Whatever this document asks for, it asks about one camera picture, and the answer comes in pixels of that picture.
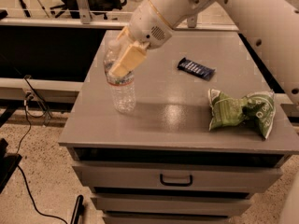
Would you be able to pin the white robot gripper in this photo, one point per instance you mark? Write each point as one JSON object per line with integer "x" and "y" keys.
{"x": 149, "y": 28}

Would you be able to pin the clear plastic water bottle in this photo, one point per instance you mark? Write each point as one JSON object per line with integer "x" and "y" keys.
{"x": 122, "y": 89}

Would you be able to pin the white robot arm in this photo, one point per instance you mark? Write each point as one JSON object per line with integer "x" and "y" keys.
{"x": 270, "y": 26}

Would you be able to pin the blue snack bar wrapper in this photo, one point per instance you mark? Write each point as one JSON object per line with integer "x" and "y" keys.
{"x": 195, "y": 69}

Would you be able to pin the grey drawer cabinet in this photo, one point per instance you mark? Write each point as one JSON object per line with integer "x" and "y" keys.
{"x": 120, "y": 157}

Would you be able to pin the green chip bag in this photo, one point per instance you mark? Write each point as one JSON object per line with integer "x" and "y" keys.
{"x": 227, "y": 111}

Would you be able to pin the black object bottom floor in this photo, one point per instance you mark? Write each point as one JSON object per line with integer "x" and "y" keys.
{"x": 78, "y": 210}

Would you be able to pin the metal railing bracket middle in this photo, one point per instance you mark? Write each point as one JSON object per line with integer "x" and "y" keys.
{"x": 192, "y": 21}

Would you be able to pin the metal railing bracket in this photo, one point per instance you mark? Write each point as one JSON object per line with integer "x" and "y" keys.
{"x": 84, "y": 11}
{"x": 192, "y": 21}

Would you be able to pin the metal railing bracket left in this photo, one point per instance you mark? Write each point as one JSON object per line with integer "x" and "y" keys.
{"x": 84, "y": 11}

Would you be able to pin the black drawer handle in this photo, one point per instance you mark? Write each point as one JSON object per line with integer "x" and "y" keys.
{"x": 171, "y": 181}

